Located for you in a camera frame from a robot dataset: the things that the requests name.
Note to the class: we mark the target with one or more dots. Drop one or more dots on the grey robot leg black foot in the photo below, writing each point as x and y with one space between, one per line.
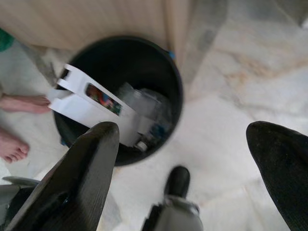
178 180

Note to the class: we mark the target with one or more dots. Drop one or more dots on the person's bare foot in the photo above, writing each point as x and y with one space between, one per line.
13 145
24 104

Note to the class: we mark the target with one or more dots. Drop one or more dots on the black round rubbish bin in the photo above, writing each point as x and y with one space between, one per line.
125 62

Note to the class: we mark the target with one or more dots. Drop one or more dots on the white printed carton box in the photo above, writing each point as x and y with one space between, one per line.
79 108

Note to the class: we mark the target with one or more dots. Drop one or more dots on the light wooden drawer cabinet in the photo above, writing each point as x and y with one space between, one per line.
84 19

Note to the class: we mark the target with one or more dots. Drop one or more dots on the crumpled clear plastic wrap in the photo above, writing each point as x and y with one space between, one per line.
146 101

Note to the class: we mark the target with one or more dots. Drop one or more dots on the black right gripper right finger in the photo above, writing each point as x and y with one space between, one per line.
286 168

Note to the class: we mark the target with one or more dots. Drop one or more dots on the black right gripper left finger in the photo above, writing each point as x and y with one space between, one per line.
79 183

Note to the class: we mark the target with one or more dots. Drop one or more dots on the green cloth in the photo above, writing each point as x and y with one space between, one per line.
4 39

